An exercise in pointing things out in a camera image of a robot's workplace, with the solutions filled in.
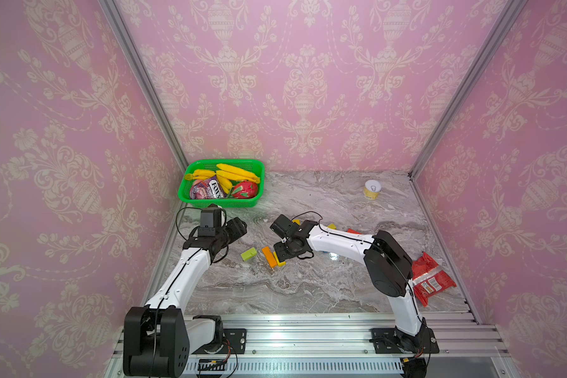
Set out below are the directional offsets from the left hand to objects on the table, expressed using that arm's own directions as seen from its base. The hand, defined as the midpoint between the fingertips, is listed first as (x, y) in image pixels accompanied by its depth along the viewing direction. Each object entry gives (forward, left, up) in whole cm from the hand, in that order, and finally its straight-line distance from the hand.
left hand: (242, 228), depth 86 cm
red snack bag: (-15, -67, -8) cm, 69 cm away
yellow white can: (+27, -56, -7) cm, 62 cm away
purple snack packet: (+24, +20, -5) cm, 32 cm away
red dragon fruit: (+24, +3, -5) cm, 24 cm away
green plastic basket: (+39, -1, -5) cm, 39 cm away
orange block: (-5, -10, -12) cm, 16 cm away
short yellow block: (-8, -14, -12) cm, 20 cm away
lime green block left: (-4, -1, -12) cm, 13 cm away
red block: (+7, -45, -12) cm, 47 cm away
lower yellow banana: (+29, +13, -6) cm, 32 cm away
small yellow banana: (+33, +26, -5) cm, 42 cm away
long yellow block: (-5, -20, +13) cm, 24 cm away
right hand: (-8, -14, -9) cm, 18 cm away
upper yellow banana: (+34, +9, -5) cm, 36 cm away
